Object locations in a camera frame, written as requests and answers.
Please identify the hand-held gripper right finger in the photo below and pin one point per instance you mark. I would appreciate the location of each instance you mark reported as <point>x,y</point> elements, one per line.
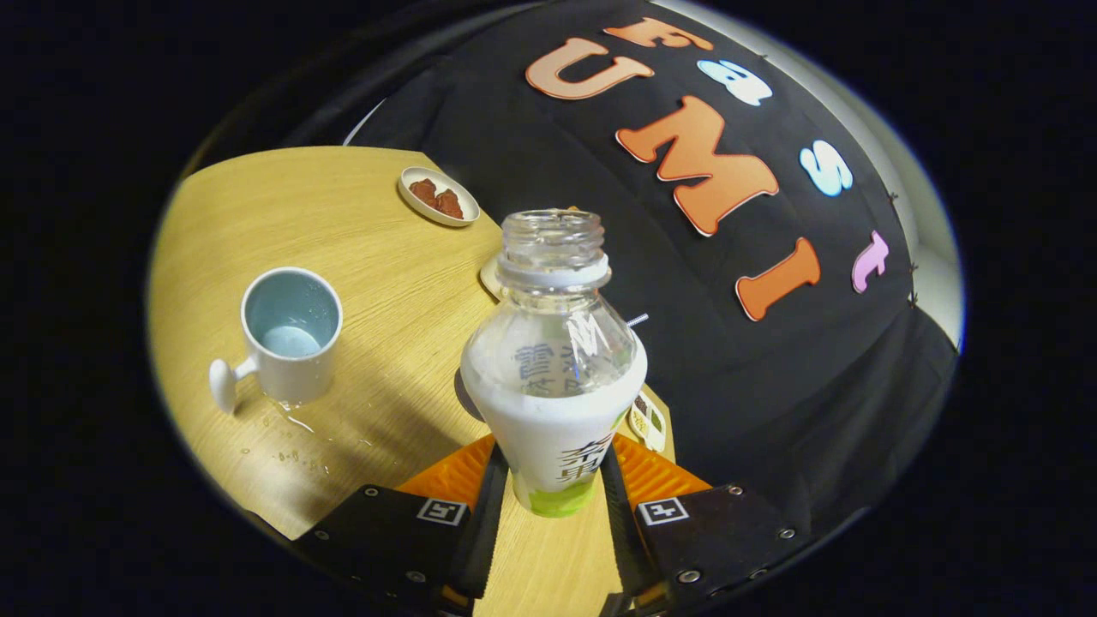
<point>621,540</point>

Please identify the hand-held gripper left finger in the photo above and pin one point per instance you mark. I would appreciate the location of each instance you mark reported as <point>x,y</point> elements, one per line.
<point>488,531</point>

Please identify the clear white juice bottle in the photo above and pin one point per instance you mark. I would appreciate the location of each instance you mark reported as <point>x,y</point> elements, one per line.
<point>553,403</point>

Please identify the white cup with blue inside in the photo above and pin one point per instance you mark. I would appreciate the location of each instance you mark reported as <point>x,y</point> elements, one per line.
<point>291,368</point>

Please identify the white divided spice dish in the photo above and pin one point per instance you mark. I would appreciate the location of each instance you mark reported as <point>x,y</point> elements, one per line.
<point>649,420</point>

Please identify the white toaster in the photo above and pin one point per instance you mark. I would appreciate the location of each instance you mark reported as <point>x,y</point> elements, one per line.
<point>489,278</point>

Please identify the wooden table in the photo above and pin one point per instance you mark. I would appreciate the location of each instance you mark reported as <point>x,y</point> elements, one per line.
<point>368,257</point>

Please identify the reddish brown food piece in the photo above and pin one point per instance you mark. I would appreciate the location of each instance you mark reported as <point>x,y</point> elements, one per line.
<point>422,190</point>
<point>449,204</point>

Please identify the white oval plate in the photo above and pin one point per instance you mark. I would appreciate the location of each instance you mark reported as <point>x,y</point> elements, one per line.
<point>413,176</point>

